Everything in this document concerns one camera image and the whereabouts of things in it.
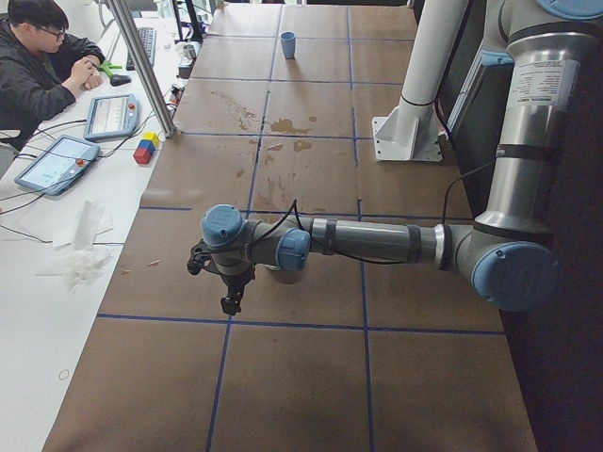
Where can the crumpled white tissue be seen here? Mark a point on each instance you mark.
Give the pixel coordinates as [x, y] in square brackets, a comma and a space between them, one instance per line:
[77, 260]

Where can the red block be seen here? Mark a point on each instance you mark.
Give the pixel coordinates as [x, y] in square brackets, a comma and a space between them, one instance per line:
[144, 152]

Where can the yellow block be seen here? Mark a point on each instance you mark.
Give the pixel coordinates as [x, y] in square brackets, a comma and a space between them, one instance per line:
[152, 137]

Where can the aluminium frame post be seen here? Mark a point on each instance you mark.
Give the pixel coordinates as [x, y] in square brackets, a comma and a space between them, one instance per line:
[126, 24]

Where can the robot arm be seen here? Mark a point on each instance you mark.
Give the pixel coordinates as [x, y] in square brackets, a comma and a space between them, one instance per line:
[504, 253]

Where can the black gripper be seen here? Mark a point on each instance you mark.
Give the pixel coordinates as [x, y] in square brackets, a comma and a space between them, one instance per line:
[234, 281]

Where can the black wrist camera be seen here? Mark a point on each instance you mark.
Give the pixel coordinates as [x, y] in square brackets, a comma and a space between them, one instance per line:
[199, 258]

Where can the blue-grey plastic cup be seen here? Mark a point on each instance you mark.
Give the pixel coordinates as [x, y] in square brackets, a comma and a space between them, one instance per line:
[288, 43]

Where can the seated person in black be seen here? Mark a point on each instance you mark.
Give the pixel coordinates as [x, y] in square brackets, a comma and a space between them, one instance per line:
[43, 68]

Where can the silver metal cup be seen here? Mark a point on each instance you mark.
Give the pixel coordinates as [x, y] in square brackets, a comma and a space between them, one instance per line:
[189, 52]

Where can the teach pendant with red button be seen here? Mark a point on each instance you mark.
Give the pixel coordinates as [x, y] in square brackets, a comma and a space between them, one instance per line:
[112, 117]

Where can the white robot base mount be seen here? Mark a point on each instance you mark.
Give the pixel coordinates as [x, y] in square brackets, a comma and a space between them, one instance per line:
[410, 131]

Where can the green handled tool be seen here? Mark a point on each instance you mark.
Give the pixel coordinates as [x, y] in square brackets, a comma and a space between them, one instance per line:
[115, 79]

